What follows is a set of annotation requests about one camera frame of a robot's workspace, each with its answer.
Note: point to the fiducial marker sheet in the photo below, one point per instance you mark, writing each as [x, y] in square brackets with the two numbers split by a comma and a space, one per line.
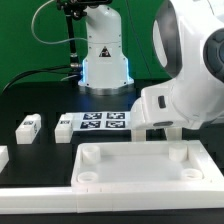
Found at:
[90, 121]

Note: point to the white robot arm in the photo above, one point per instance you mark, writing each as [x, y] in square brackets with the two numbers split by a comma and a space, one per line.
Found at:
[187, 38]

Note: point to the white desk top tray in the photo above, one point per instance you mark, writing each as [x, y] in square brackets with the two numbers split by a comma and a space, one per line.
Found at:
[126, 164]

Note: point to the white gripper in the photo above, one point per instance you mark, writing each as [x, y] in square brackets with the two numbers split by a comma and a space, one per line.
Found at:
[154, 109]

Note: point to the white block at left edge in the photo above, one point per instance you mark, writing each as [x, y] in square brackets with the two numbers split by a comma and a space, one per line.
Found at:
[4, 157]

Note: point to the black camera pole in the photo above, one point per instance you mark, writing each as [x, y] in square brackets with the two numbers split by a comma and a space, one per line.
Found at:
[76, 10]

